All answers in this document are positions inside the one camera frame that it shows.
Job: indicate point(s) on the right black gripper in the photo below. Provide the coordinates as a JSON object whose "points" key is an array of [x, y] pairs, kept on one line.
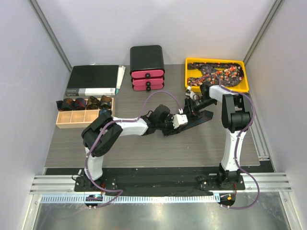
{"points": [[189, 109]]}

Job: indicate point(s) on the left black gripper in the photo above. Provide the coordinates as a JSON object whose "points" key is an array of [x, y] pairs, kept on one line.
{"points": [[170, 118]]}

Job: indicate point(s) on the blue brown striped tie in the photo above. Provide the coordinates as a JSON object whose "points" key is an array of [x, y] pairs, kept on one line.
{"points": [[195, 120]]}

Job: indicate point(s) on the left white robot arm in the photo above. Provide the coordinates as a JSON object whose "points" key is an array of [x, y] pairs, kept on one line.
{"points": [[102, 133]]}

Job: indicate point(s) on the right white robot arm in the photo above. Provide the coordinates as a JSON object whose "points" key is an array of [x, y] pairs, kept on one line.
{"points": [[236, 116]]}

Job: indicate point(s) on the colourful floral tie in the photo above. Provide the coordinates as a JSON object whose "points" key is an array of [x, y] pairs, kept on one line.
{"points": [[226, 74]]}

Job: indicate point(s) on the yellow plastic tray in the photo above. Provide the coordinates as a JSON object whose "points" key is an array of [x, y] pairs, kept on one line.
{"points": [[241, 87]]}

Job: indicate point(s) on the rolled blue gold tie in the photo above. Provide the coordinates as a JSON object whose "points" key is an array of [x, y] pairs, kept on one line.
{"points": [[105, 111]]}

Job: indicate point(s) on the black pink drawer box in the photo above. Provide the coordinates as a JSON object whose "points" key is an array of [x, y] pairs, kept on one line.
{"points": [[147, 69]]}

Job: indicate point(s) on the rolled brown patterned tie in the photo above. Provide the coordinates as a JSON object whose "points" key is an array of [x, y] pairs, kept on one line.
{"points": [[92, 103]]}

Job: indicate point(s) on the black flat box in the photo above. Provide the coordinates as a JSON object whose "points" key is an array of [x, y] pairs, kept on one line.
{"points": [[92, 80]]}

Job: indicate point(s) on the rolled navy striped tie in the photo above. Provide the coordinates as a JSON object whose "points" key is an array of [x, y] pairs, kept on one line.
{"points": [[80, 104]]}

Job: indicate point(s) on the wooden compartment organizer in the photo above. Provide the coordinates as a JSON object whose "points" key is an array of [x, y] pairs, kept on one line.
{"points": [[79, 119]]}

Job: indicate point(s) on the rolled red dark tie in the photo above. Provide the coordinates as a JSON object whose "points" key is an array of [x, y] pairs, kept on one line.
{"points": [[66, 104]]}

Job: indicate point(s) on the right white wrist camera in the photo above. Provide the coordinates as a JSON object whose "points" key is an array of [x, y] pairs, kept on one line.
{"points": [[190, 94]]}

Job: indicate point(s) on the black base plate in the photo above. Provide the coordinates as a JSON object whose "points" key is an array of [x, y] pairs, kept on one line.
{"points": [[168, 181]]}

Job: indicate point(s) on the white slotted cable duct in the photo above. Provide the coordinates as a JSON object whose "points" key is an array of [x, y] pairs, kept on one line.
{"points": [[93, 199]]}

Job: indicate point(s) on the aluminium frame rail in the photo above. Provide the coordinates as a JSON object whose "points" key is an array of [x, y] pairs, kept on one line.
{"points": [[52, 184]]}

